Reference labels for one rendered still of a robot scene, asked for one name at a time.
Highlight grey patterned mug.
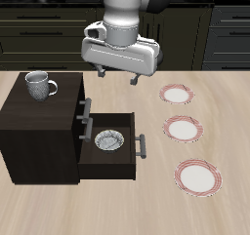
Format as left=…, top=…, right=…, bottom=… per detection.
left=24, top=70, right=60, bottom=102

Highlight grey patterned bowl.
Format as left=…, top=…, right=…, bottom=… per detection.
left=94, top=129, right=125, bottom=154

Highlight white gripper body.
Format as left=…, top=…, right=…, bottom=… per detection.
left=80, top=33, right=161, bottom=77

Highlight red rimmed white plate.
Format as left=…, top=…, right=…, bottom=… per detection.
left=158, top=83, right=195, bottom=105
left=162, top=115, right=204, bottom=144
left=173, top=158, right=224, bottom=198

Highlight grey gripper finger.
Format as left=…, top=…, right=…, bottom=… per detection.
left=129, top=72, right=142, bottom=86
left=95, top=63, right=106, bottom=78

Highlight dark kitchen cupboards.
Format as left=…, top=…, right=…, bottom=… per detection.
left=0, top=0, right=250, bottom=72

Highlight dark wooden cabinet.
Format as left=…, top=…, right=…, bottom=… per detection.
left=0, top=71, right=147, bottom=185

